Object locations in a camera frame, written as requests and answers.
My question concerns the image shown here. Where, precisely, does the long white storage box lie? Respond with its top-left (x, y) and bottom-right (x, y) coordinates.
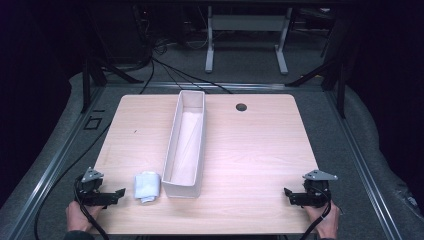
top-left (161, 89), bottom-right (207, 199)

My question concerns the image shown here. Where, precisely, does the person's left hand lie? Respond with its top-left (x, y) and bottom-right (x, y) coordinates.
top-left (65, 200), bottom-right (105, 233)

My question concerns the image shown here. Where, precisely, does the black tape square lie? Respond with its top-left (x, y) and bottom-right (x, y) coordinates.
top-left (83, 116), bottom-right (103, 131)

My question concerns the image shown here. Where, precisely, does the person's right hand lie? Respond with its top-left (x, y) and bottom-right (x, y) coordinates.
top-left (304, 200), bottom-right (341, 240)

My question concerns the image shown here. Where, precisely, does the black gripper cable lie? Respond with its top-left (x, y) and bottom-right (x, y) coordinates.
top-left (299, 186), bottom-right (333, 240)
top-left (73, 175), bottom-right (110, 240)

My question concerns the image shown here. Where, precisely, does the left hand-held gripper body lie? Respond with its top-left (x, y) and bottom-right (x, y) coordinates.
top-left (74, 167), bottom-right (118, 207)

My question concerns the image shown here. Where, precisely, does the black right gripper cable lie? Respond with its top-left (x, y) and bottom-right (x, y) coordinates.
top-left (299, 186), bottom-right (333, 240)

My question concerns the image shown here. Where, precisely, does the white metal desk frame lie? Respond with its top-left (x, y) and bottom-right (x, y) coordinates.
top-left (204, 5), bottom-right (294, 76)

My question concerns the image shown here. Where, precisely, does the aluminium frame rail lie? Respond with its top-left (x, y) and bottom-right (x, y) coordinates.
top-left (4, 85), bottom-right (107, 240)
top-left (324, 90), bottom-right (404, 240)

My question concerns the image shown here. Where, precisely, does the folded white cloth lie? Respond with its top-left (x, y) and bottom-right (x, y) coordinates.
top-left (133, 171), bottom-right (162, 204)

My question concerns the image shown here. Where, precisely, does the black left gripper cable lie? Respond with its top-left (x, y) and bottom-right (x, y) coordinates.
top-left (73, 175), bottom-right (110, 240)

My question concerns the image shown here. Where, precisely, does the black metal stand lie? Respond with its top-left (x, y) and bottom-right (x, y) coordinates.
top-left (81, 58), bottom-right (145, 114)
top-left (284, 58), bottom-right (348, 119)

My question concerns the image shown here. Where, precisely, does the bundle of black cables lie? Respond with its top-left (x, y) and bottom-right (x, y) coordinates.
top-left (99, 6), bottom-right (234, 96)

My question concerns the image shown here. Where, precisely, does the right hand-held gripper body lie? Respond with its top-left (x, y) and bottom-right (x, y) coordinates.
top-left (289, 169), bottom-right (339, 209)

